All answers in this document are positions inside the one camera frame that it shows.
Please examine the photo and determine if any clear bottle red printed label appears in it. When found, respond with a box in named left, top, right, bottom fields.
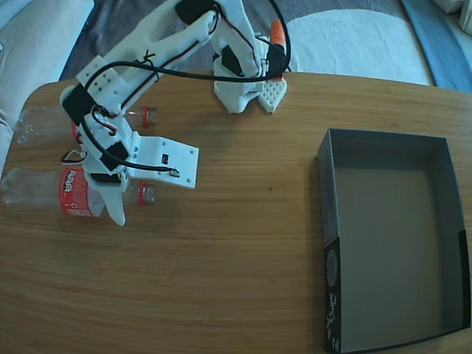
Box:
left=0, top=167, right=158, bottom=218

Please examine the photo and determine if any clear bottle Coca-Cola script label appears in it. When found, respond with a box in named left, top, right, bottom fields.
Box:
left=15, top=106, right=160, bottom=145

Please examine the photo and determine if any grey cardboard box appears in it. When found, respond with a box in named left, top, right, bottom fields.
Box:
left=317, top=128, right=472, bottom=354

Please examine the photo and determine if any white sofa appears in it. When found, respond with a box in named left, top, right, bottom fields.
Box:
left=0, top=0, right=95, bottom=174

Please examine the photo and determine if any orange black clamp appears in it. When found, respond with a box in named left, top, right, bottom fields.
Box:
left=267, top=20, right=288, bottom=82

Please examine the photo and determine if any white rug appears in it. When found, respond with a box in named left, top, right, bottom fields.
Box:
left=287, top=9, right=434, bottom=86

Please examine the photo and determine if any blue rug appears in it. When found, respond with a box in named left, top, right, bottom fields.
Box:
left=400, top=0, right=472, bottom=93

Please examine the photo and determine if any black cable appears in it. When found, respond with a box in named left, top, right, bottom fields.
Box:
left=79, top=0, right=292, bottom=178

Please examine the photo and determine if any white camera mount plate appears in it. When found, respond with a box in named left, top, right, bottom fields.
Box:
left=131, top=131, right=201, bottom=190

